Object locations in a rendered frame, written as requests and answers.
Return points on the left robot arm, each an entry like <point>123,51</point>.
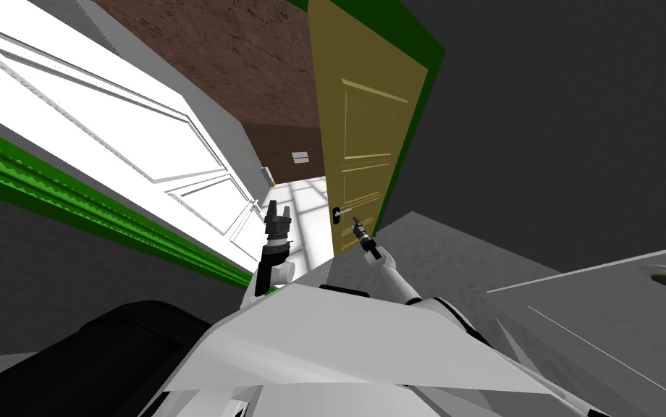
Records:
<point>107,359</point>

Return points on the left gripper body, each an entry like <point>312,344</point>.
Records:
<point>278,226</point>

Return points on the white panelled door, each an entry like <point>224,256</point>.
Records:
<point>95,121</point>

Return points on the grey cabinet with round basin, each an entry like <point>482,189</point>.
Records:
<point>599,324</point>

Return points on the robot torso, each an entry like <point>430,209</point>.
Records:
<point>333,341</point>

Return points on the small window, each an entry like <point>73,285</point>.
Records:
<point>300,157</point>

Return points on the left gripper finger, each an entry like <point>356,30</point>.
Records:
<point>287,214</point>
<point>273,208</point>

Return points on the yellow panelled door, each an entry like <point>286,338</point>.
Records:
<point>362,145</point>

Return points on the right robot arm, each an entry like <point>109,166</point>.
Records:
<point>394,275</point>

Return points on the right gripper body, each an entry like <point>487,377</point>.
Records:
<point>368,241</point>

